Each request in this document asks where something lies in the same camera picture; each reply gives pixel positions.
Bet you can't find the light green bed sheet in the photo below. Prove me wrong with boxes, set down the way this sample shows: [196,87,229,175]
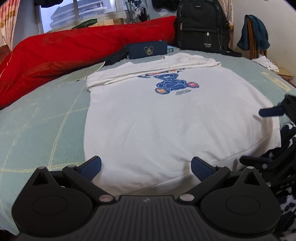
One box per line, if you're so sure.
[1,53,295,234]

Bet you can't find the wooden chair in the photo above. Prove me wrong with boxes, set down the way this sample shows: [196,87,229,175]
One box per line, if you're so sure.
[246,16,267,60]

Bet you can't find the white cloth on chair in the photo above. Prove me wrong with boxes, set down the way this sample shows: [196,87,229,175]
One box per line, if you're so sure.
[251,55,280,72]

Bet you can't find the red quilt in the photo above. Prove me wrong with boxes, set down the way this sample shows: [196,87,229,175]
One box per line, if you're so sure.
[1,16,176,109]

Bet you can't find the round paper fan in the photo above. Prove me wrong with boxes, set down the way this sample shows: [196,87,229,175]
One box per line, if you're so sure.
[62,61,105,83]

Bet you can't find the pink patterned curtain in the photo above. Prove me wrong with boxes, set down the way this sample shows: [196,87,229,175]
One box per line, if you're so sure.
[1,0,20,50]

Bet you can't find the cardboard box on sill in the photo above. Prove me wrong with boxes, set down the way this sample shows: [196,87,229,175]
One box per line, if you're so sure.
[97,18,124,26]

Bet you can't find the navy mickey pouch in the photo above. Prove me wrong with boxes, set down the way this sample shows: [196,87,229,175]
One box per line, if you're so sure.
[127,40,168,59]

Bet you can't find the black flat pouch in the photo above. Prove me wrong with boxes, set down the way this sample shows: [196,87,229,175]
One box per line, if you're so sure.
[101,47,128,66]

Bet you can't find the blue white small box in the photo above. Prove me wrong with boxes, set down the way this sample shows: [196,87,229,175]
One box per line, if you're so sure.
[167,45,174,53]

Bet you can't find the teal garment on chair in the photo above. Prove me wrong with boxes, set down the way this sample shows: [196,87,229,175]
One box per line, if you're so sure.
[237,15,270,51]

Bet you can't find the black backpack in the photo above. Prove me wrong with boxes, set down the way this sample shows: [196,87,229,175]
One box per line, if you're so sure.
[175,1,242,58]

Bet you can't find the white printed t-shirt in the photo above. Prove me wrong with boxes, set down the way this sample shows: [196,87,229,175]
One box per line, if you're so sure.
[84,53,281,196]

